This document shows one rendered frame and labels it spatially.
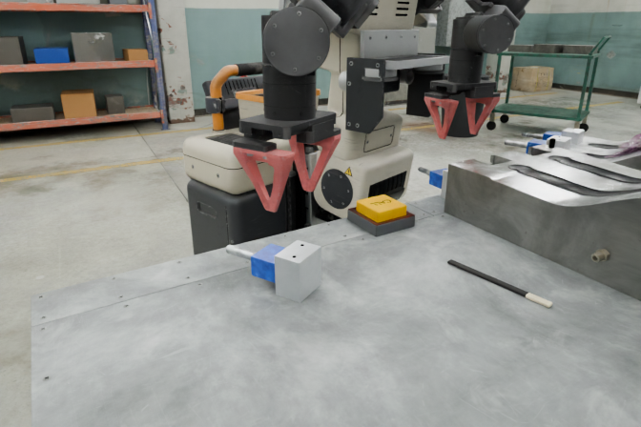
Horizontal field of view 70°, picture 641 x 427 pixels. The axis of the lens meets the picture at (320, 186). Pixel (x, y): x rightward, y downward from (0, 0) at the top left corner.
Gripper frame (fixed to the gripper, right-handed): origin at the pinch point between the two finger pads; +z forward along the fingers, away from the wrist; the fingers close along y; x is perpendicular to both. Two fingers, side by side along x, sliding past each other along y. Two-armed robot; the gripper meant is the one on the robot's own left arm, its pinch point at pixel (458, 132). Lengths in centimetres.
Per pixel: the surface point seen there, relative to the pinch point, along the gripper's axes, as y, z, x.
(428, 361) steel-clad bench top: -34.6, 12.7, -33.7
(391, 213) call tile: -19.8, 9.7, -7.2
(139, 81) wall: 9, 45, 525
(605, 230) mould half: -5.7, 5.4, -32.0
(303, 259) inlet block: -40.7, 7.4, -18.3
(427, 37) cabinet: 399, -3, 474
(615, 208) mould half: -5.7, 2.3, -32.6
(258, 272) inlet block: -44.6, 10.6, -13.2
